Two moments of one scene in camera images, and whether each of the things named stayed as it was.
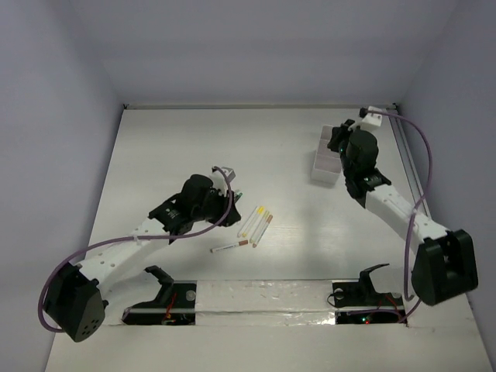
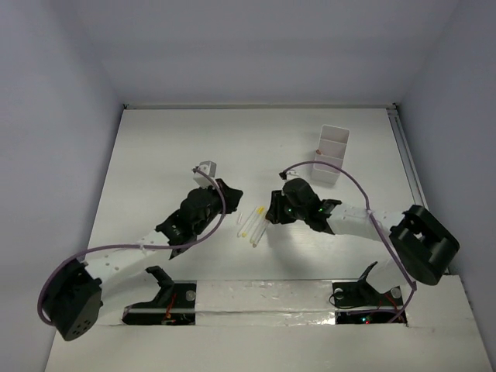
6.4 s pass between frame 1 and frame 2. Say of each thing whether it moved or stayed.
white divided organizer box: stayed
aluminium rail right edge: stayed
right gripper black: moved
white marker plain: stayed
